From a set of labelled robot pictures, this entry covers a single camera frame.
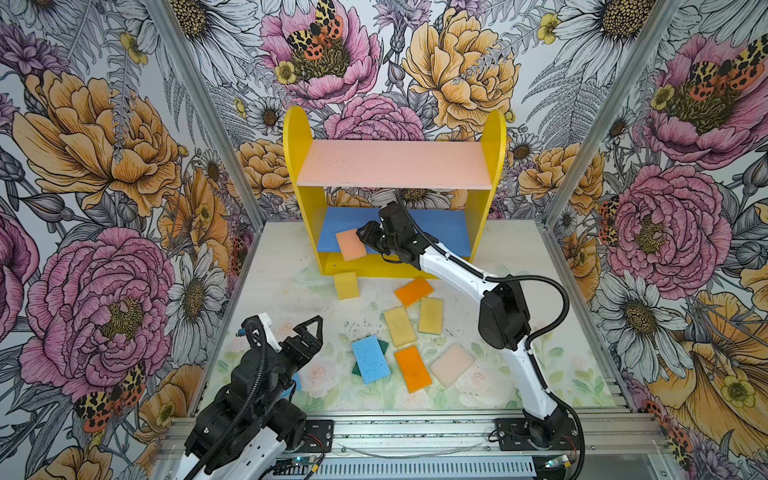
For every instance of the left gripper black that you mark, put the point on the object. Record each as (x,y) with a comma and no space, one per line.
(314,344)

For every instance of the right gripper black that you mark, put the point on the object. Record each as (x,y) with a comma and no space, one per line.
(368,235)

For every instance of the pink orange sponge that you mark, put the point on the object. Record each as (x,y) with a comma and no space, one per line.
(350,246)

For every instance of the large yellow sponge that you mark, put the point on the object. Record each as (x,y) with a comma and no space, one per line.
(400,327)

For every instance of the yellow sponge with green back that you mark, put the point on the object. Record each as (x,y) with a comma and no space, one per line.
(431,316)

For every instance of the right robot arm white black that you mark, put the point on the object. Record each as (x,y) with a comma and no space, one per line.
(503,317)

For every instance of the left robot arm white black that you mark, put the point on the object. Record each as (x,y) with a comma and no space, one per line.
(250,422)

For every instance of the small yellow sponge near shelf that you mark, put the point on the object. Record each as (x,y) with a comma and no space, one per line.
(346,285)

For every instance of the orange sponge near shelf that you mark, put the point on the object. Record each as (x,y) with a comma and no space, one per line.
(413,292)

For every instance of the yellow wooden two-tier shelf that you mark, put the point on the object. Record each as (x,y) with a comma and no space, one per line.
(315,165)

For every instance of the green scouring pad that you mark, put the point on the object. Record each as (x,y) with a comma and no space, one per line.
(383,346)

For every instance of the blue sponge left front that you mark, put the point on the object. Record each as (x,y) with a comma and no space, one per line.
(292,387)

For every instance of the blue cellulose sponge centre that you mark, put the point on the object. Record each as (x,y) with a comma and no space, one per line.
(370,359)

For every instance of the orange sponge front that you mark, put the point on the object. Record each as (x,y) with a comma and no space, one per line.
(413,370)

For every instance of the pale pink sponge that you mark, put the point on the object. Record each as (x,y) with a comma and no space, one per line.
(451,365)

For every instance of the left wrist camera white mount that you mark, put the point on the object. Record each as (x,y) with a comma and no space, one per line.
(257,331)

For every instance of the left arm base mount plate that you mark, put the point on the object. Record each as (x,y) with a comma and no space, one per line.
(317,437)

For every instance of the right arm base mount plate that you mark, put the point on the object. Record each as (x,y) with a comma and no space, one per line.
(516,435)

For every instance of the left aluminium corner post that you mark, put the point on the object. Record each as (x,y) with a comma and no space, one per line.
(185,63)

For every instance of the aluminium corner post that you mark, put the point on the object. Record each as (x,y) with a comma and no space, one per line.
(185,63)
(645,47)

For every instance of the aluminium front rail frame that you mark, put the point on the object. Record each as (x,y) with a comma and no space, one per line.
(619,444)

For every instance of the right aluminium corner post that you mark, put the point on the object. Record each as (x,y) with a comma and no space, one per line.
(645,47)

